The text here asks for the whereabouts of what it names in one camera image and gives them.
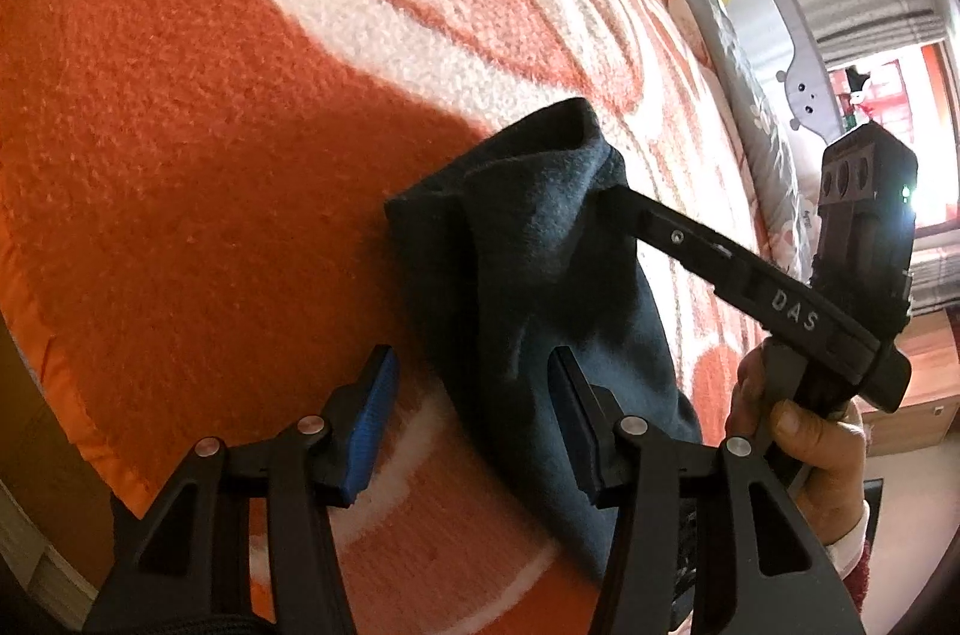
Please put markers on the orange white floral blanket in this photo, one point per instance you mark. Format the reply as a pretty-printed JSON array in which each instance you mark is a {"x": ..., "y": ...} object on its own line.
[{"x": 187, "y": 155}]

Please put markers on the grey bed guard rail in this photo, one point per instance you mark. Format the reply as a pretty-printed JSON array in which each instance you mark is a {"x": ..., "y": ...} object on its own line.
[{"x": 780, "y": 28}]

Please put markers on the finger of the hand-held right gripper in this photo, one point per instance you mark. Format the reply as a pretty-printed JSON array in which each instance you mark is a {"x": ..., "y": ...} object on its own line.
[{"x": 675, "y": 234}]

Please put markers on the black pants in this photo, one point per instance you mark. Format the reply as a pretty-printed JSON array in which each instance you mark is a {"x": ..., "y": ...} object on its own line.
[{"x": 540, "y": 305}]

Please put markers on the wooden cabinet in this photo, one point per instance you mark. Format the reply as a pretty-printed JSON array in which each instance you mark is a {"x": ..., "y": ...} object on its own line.
[{"x": 930, "y": 373}]

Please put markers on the person's right forearm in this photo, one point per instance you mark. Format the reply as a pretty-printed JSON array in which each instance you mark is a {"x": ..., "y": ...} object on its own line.
[{"x": 851, "y": 552}]

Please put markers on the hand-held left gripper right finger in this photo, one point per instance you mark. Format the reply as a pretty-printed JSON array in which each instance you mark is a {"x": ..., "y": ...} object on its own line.
[{"x": 577, "y": 432}]

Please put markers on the grey floral quilt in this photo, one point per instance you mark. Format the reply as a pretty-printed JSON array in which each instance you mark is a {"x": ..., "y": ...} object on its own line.
[{"x": 739, "y": 80}]

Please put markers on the person's right hand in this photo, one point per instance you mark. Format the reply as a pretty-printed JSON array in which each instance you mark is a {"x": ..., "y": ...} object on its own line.
[{"x": 817, "y": 455}]

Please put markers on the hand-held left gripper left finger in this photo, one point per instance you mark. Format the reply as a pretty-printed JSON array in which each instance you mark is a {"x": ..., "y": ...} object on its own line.
[{"x": 367, "y": 425}]

